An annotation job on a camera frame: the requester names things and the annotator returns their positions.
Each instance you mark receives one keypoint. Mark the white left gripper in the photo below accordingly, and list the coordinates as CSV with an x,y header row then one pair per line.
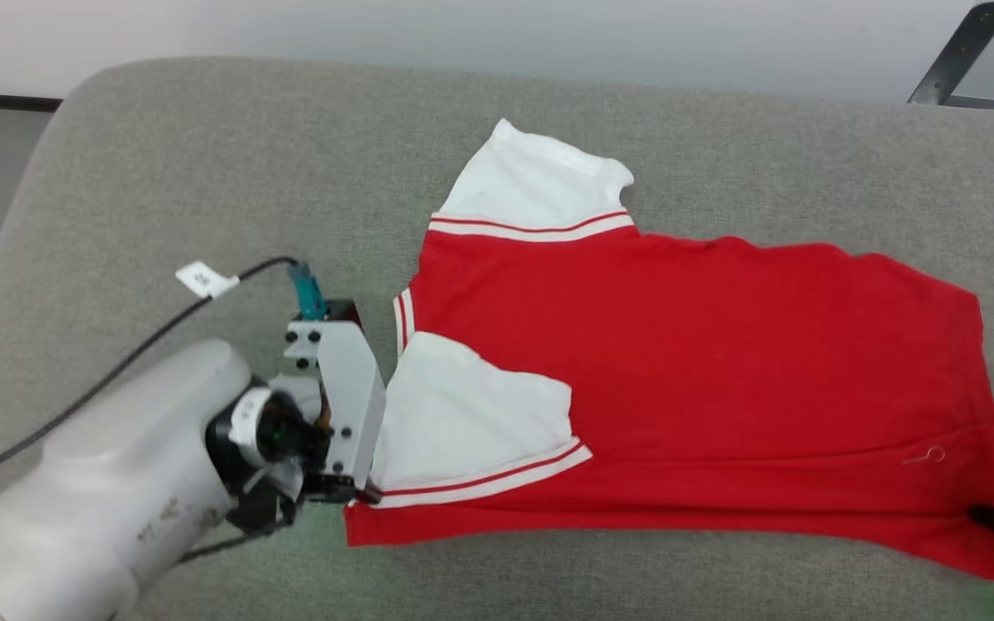
x,y
350,397

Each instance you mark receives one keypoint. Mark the red white jersey garment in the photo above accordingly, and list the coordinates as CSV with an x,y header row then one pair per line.
x,y
721,362

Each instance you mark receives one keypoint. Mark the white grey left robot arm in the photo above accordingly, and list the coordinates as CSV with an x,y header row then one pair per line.
x,y
91,483

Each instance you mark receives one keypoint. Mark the round-ended metal leg bar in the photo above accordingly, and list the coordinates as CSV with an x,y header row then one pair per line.
x,y
959,56

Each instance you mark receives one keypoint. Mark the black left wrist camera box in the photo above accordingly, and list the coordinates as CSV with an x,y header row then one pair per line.
x,y
343,312

